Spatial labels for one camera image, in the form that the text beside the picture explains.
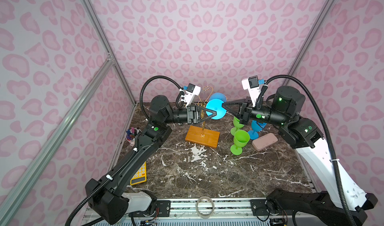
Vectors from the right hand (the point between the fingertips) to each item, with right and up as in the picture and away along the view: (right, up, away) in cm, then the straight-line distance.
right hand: (224, 105), depth 51 cm
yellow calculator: (-41, -37, +31) cm, 63 cm away
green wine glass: (+16, -17, +37) cm, 44 cm away
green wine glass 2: (+15, -10, +40) cm, 44 cm away
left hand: (-3, -3, 0) cm, 4 cm away
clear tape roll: (-6, -50, +18) cm, 54 cm away
